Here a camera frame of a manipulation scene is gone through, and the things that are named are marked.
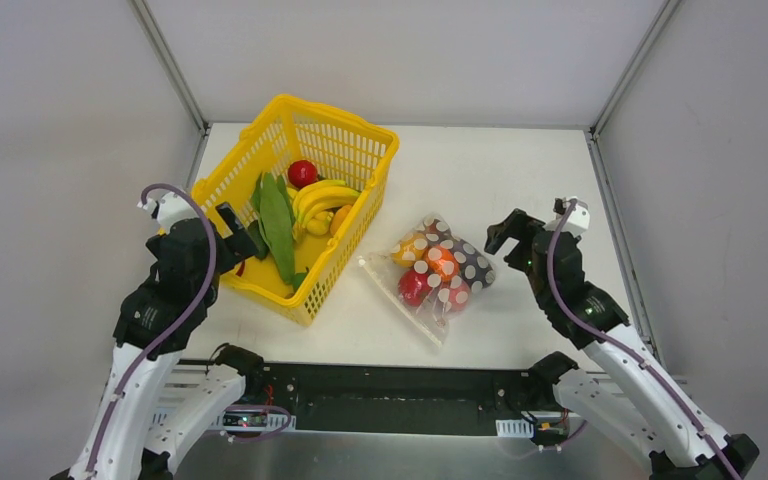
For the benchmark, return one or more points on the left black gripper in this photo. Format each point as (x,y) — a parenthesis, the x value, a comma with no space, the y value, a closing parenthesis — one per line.
(226,234)

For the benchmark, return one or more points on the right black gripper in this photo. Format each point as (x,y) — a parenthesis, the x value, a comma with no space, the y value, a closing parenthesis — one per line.
(525,234)

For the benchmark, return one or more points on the green bell pepper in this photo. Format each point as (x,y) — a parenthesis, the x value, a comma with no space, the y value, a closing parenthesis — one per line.
(261,246)

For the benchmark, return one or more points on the dark purple eggplant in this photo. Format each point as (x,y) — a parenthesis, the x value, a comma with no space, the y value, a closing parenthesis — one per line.
(474,268)

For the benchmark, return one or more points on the yellow plastic basket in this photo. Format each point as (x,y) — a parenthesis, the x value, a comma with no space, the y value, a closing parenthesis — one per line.
(342,146)

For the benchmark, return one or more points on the dark maroon fruit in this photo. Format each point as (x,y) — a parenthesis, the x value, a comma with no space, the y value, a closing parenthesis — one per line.
(435,230)

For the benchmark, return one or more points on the orange pumpkin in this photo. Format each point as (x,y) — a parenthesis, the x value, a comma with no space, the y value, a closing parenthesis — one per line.
(442,262)

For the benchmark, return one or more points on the pink peach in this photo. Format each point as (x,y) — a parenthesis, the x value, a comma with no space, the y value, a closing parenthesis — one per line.
(453,296)

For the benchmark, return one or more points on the clear zip top bag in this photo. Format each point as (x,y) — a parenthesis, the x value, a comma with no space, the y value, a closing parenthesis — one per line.
(427,319)

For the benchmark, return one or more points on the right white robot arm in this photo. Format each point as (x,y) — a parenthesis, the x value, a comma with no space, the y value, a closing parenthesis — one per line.
(654,419)

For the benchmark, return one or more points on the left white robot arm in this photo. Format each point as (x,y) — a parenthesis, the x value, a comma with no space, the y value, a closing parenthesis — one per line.
(154,327)

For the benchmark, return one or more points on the large green leaf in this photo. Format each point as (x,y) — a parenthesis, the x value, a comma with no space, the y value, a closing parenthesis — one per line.
(276,226)

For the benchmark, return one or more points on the red tomato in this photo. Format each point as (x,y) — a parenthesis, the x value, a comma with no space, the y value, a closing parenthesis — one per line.
(302,173)

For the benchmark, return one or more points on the yellow banana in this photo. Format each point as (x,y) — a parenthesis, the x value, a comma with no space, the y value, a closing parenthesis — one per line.
(319,197)

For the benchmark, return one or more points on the orange yellow fruit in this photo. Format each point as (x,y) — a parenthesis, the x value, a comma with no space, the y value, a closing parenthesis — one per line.
(339,218)

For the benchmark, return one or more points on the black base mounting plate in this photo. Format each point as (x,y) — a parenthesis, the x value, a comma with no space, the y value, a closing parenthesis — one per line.
(392,400)

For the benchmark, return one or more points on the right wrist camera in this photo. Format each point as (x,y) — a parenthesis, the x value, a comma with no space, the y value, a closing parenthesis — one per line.
(571,216)

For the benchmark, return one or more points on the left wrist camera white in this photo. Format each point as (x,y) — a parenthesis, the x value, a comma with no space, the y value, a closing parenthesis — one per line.
(168,210)

